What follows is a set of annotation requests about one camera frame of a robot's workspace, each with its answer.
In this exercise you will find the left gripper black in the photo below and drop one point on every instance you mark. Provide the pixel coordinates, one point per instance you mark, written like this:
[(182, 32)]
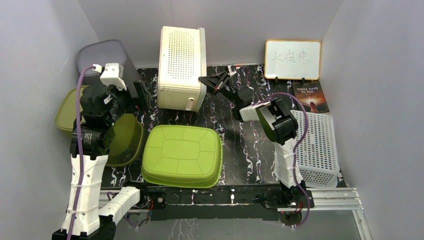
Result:
[(142, 102)]

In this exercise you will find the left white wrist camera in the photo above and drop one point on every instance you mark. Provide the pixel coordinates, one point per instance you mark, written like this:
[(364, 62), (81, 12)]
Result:
[(111, 74)]

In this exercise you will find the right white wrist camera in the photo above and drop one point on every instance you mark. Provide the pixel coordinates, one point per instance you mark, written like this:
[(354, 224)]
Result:
[(232, 69)]

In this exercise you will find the cream perforated storage basket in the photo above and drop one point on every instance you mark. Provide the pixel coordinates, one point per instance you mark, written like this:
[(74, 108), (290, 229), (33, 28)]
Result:
[(182, 61)]

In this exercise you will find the olive green slatted bin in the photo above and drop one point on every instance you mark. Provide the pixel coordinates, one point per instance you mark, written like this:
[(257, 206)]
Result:
[(125, 146)]

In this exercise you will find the small whiteboard orange frame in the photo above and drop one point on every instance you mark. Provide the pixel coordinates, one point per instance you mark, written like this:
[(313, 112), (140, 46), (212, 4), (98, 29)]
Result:
[(292, 59)]

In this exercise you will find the lime green plastic basin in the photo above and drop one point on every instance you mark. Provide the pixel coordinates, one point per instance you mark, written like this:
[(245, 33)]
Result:
[(183, 156)]

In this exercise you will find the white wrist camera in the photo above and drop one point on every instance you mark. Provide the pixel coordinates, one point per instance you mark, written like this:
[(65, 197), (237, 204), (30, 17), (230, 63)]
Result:
[(232, 69), (111, 74)]

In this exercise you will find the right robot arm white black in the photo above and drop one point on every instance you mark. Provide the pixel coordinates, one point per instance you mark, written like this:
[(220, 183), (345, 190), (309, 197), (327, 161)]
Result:
[(280, 127)]

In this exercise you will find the pale green colander basket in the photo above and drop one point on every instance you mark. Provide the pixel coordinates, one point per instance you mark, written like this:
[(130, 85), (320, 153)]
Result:
[(317, 156)]

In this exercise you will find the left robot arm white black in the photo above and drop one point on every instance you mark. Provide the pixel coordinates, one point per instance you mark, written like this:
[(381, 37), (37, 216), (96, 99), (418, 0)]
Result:
[(89, 152)]

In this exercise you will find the grey slatted bin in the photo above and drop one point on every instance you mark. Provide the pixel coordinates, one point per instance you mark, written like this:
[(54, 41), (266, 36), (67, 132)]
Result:
[(109, 51)]

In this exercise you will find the dark book three days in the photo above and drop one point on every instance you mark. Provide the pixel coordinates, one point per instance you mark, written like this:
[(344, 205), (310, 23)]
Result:
[(311, 96)]

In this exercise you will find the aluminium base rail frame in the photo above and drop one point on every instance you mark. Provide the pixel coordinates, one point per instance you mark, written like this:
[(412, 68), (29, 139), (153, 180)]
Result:
[(241, 202)]

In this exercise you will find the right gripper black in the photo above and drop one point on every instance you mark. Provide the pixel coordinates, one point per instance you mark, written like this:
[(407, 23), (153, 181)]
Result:
[(214, 81)]

